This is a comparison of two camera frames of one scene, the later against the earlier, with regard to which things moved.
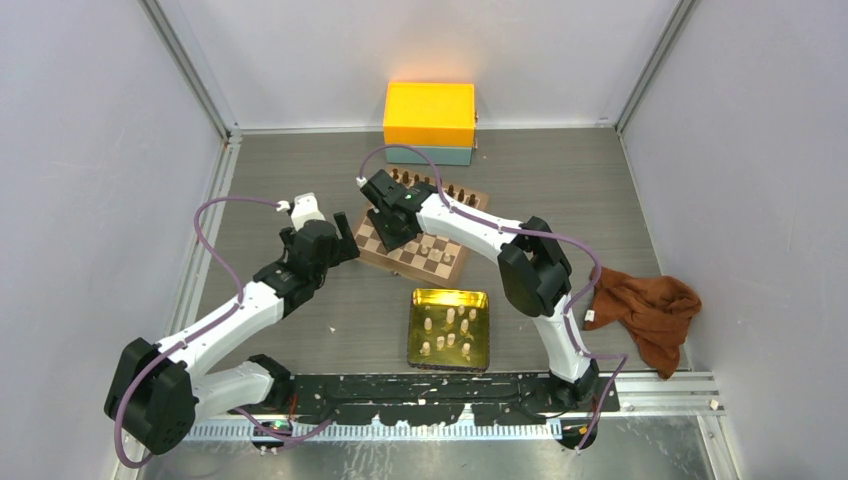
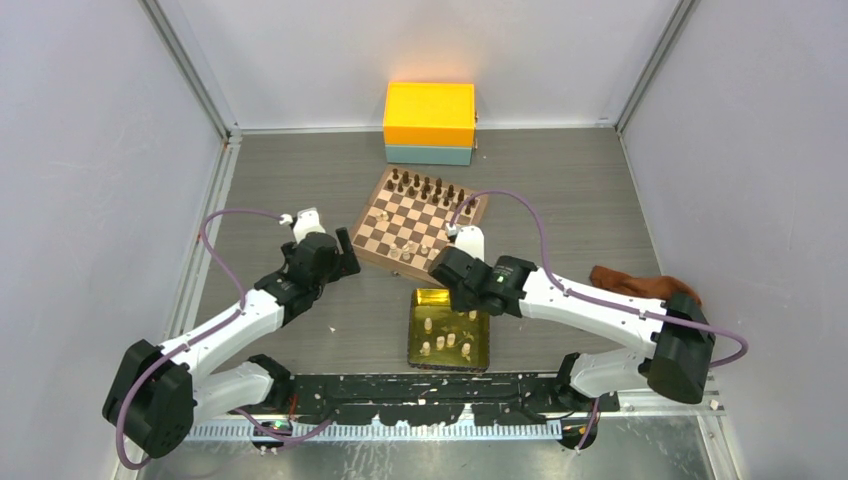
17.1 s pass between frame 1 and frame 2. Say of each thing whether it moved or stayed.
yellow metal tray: stayed
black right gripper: moved
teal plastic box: stayed
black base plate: stayed
